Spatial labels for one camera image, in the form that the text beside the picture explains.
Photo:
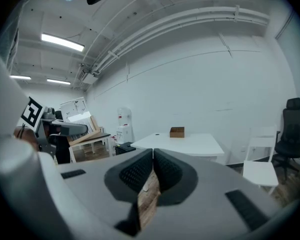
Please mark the bundle of white ceiling pipes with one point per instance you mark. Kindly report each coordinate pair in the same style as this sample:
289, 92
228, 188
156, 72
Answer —
150, 31

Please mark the person's left forearm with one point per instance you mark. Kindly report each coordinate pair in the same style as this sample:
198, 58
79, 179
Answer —
26, 137

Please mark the brown cardboard box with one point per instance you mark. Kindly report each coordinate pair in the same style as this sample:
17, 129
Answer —
177, 132

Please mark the white wooden chair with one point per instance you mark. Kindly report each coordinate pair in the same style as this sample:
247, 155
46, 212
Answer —
261, 170

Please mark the white poster board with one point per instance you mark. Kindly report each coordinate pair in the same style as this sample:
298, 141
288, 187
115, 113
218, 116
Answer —
73, 107

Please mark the wooden picture frame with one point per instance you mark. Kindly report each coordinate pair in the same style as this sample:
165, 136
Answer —
96, 127

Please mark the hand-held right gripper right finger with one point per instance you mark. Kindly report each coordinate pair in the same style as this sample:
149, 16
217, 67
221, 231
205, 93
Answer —
210, 184

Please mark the white water dispenser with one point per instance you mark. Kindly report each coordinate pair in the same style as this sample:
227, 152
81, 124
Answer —
124, 127

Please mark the white ceiling air unit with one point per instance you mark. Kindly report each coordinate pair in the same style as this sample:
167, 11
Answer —
88, 77

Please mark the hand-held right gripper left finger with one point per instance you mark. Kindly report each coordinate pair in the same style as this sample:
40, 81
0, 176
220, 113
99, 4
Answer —
90, 191

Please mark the black box on floor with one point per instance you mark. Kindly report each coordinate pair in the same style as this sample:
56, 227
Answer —
123, 147

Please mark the long ceiling light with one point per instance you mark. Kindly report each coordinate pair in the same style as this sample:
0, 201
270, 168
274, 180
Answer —
20, 77
62, 42
58, 81

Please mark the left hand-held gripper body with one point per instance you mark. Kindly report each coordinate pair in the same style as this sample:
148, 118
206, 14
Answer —
31, 115

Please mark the person's white top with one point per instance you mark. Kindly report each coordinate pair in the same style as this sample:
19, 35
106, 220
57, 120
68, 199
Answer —
7, 114

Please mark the white paper scrap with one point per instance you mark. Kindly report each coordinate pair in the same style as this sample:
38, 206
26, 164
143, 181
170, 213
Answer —
145, 189

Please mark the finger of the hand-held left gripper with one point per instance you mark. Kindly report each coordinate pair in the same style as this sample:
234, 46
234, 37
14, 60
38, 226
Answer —
72, 129

